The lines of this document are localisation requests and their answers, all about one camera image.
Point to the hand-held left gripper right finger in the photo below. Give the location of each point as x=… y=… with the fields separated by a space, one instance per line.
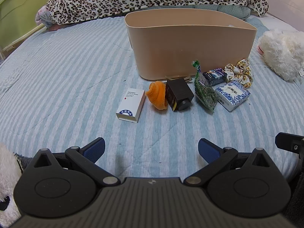
x=209 y=150

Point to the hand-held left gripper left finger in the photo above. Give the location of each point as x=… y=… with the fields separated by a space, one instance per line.
x=95 y=148

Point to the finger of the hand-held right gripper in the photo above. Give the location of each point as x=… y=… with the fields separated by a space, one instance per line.
x=288 y=141

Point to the white cardboard box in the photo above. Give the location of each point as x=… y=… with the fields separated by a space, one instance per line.
x=131 y=104

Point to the clear bag of green herbs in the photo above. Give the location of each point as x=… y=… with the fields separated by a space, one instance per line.
x=205 y=92

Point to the blue white tissue pack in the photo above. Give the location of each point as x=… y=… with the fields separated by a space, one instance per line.
x=234 y=95

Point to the black box with round knob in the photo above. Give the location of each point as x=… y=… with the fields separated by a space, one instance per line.
x=178 y=93

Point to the wooden clip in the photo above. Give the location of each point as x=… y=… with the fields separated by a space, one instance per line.
x=187 y=78

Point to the orange plush cloth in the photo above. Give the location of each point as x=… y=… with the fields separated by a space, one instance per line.
x=158 y=95

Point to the dark blue packet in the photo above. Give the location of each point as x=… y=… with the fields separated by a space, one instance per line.
x=215 y=75

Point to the blue striped bed quilt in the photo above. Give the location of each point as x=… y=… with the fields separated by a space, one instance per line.
x=71 y=76

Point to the leopard print scrunchie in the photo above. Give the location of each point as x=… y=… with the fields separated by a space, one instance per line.
x=239 y=72

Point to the white plush toy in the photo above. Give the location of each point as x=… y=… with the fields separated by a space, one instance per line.
x=281 y=52

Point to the panda plush toy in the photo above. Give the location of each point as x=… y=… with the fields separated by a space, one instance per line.
x=8 y=178

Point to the beige plastic storage basket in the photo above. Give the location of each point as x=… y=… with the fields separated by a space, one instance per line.
x=180 y=49

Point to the pink grey cloth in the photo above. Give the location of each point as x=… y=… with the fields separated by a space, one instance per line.
x=46 y=19

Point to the green headboard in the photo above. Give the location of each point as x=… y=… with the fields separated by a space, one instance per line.
x=19 y=14

